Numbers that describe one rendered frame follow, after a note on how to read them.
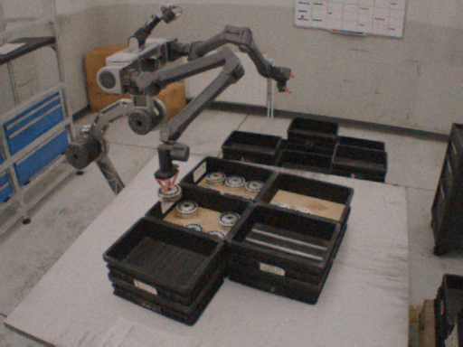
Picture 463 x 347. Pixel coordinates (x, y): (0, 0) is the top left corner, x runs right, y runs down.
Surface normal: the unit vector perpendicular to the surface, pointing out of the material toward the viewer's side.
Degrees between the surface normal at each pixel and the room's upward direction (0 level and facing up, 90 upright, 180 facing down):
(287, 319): 0
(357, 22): 90
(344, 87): 90
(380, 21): 90
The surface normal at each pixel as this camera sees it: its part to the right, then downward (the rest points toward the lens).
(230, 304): -0.01, -0.86
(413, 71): -0.31, 0.49
